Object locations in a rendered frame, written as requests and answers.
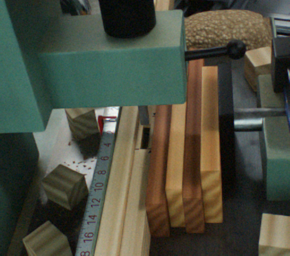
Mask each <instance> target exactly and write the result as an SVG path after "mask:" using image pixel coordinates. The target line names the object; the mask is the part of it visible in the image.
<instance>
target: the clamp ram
mask: <svg viewBox="0 0 290 256"><path fill-rule="evenodd" d="M217 91H218V120H219V144H220V168H221V177H222V179H223V180H233V179H235V178H236V174H235V149H234V133H235V132H256V131H262V121H263V118H265V117H281V116H287V115H286V110H285V108H253V109H233V87H232V65H231V63H219V64H218V65H217Z"/></svg>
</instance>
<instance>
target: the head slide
mask: <svg viewBox="0 0 290 256"><path fill-rule="evenodd" d="M58 16H63V13H62V9H61V4H60V1H59V0H0V133H37V132H44V131H45V130H46V127H47V124H48V121H49V118H50V115H51V112H52V111H53V104H52V102H51V100H50V96H49V92H48V89H47V86H46V81H45V78H44V74H43V71H42V67H41V63H40V59H39V49H40V46H41V44H42V41H43V39H44V37H45V34H46V32H47V30H48V27H49V24H50V21H51V19H52V17H58Z"/></svg>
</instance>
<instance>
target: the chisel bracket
mask: <svg viewBox="0 0 290 256"><path fill-rule="evenodd" d="M155 16H156V25H155V26H154V28H153V29H152V30H151V31H149V32H148V33H146V34H144V35H141V36H138V37H133V38H128V39H122V38H116V37H112V36H109V35H108V34H107V33H106V32H105V31H104V26H103V21H102V16H101V14H96V15H77V16H58V17H52V19H51V21H50V24H49V27H48V30H47V32H46V34H45V37H44V39H43V41H42V44H41V46H40V49H39V59H40V63H41V67H42V71H43V74H44V78H45V81H46V86H47V89H48V92H49V96H50V100H51V102H52V104H53V109H74V108H90V107H106V106H138V105H169V104H184V103H185V102H186V94H187V71H188V61H185V51H187V46H186V32H185V19H184V12H183V11H182V10H163V11H155Z"/></svg>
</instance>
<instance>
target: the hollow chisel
mask: <svg viewBox="0 0 290 256"><path fill-rule="evenodd" d="M138 109H139V116H140V123H141V125H149V121H150V118H149V114H148V106H147V105H138Z"/></svg>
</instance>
